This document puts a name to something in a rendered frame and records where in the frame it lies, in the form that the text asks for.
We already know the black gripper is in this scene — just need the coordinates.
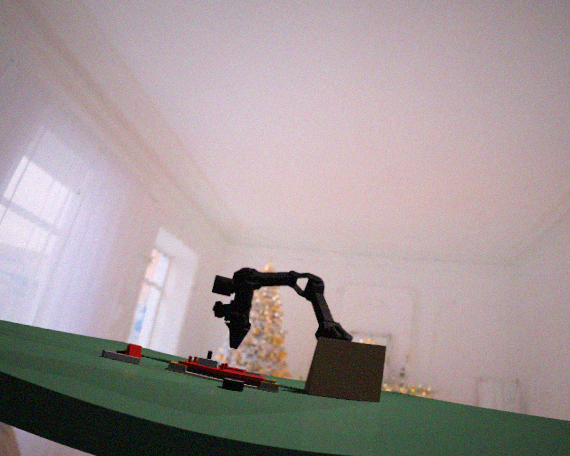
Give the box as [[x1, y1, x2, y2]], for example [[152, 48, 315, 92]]
[[224, 297, 252, 349]]

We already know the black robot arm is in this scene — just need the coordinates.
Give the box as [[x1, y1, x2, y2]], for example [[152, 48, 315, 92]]
[[212, 268, 353, 341]]

